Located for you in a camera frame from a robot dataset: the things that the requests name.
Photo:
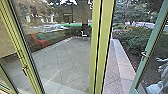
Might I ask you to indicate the green framed glass door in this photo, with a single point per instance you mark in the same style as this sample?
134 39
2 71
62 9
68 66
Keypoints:
150 43

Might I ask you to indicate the green shrub bed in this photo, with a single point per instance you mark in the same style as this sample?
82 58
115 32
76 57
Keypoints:
135 40

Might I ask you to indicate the small outdoor chair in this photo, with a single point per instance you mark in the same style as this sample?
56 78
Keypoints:
84 33

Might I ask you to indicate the green framed glass wall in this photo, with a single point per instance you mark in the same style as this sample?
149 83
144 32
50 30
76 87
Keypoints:
101 46

